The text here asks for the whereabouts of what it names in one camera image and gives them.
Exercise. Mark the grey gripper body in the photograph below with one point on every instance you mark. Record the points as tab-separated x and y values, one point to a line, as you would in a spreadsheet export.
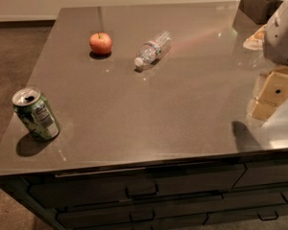
280	38

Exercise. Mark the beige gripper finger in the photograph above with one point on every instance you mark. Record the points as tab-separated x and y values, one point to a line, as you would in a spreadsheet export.
262	111

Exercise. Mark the clear plastic water bottle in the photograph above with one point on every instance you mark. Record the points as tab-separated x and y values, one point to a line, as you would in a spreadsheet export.
153	50

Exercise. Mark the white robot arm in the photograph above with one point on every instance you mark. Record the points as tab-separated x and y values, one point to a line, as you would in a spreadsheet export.
272	39

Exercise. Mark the dark box with snacks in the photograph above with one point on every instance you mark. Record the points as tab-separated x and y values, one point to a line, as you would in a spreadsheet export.
262	0

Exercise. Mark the dark drawer cabinet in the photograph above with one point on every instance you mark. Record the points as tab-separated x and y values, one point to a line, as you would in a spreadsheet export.
156	198

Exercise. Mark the red apple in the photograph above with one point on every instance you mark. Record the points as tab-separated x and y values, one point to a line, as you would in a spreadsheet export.
100	44

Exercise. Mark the green soda can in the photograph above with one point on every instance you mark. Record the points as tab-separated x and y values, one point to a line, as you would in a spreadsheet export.
34	111

